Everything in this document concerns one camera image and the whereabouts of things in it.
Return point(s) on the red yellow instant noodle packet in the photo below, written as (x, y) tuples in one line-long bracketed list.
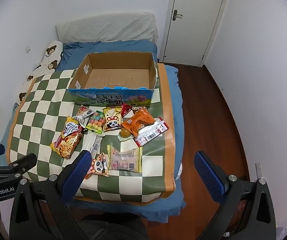
[(67, 140)]

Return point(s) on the person's leg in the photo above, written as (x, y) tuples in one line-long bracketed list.
[(113, 227)]

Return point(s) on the yellow panda snack packet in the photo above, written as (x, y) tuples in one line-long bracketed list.
[(112, 122)]

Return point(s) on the white pillow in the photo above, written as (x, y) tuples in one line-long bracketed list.
[(108, 27)]

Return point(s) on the clear white wafer packet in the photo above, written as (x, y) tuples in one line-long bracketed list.
[(93, 143)]

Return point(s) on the cardboard box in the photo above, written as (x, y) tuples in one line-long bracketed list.
[(113, 77)]

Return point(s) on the white door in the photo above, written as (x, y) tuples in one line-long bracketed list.
[(196, 30)]

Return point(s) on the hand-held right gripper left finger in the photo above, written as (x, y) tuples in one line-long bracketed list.
[(77, 175)]

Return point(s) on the red white barcode packet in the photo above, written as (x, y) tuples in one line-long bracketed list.
[(151, 133)]

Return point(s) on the small red snack packet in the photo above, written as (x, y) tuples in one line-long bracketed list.
[(126, 110)]

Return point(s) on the yellow clear bread packet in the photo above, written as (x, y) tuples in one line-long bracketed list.
[(124, 160)]

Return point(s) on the orange panda snack packet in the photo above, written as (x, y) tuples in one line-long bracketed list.
[(99, 167)]

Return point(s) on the white wall socket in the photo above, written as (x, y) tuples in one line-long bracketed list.
[(258, 170), (28, 49)]

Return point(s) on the blue bed sheet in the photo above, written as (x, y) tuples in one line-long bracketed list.
[(173, 85)]

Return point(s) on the yellow jelly cup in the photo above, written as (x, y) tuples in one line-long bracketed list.
[(124, 135)]

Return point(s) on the bear print pillow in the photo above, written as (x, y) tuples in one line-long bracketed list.
[(49, 55)]

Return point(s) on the white cookie packet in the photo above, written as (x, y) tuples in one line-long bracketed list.
[(83, 112)]

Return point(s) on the green white checkered mat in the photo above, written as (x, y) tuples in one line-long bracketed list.
[(46, 100)]

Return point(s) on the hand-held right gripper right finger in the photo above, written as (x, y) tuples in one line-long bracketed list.
[(208, 177)]

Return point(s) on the colourful candy ball packet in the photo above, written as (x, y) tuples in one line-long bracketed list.
[(96, 122)]

